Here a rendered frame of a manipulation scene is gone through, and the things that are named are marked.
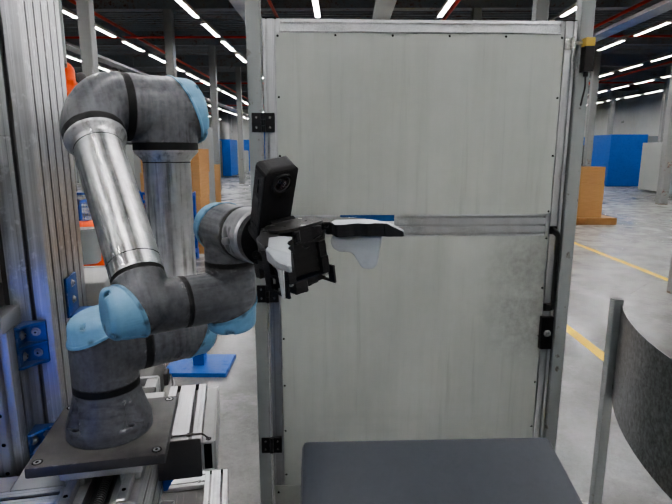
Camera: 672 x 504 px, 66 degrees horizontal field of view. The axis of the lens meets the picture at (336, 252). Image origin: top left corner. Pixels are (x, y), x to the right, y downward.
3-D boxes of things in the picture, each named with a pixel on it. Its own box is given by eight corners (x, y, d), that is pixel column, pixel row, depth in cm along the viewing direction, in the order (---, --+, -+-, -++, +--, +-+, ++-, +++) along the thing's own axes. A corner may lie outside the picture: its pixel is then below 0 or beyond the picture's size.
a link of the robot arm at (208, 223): (237, 250, 84) (235, 198, 83) (270, 261, 76) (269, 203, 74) (190, 256, 80) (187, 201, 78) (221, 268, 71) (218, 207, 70)
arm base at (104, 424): (79, 411, 103) (74, 365, 101) (158, 404, 106) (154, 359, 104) (54, 454, 89) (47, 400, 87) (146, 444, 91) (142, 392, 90)
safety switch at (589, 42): (564, 105, 181) (570, 35, 176) (559, 107, 185) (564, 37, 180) (589, 106, 181) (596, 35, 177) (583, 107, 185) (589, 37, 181)
